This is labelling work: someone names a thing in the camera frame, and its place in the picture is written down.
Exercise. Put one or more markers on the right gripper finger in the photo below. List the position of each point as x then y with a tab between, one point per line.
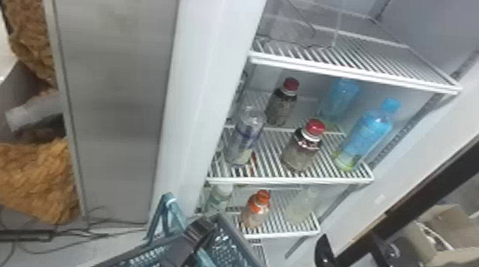
326	262
389	265

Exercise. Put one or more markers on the clear bottle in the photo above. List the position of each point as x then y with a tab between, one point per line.
301	205

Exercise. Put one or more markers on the cardboard box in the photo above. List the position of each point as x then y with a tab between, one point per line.
447	239

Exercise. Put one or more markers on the orange bottle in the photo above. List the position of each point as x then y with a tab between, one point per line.
256	211

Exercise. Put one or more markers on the blue basket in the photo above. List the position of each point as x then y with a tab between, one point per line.
233	249

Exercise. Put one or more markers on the brown bottle red cap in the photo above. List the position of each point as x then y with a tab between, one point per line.
301	152
281	105

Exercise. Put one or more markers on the white bottle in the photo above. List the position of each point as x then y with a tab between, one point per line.
219	199

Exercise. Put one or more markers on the blue bottle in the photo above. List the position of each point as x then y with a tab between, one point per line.
364	134
340	98

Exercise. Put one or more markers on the silver can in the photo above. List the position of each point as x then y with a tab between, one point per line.
244	136

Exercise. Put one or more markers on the white fridge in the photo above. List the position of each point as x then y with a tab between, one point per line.
115	82

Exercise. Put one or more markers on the orange woven cloth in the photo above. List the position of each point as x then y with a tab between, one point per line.
27	176
29	29

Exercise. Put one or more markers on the black power strip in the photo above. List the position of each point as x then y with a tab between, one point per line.
16	235

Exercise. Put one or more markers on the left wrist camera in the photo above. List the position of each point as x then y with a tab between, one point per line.
186	246

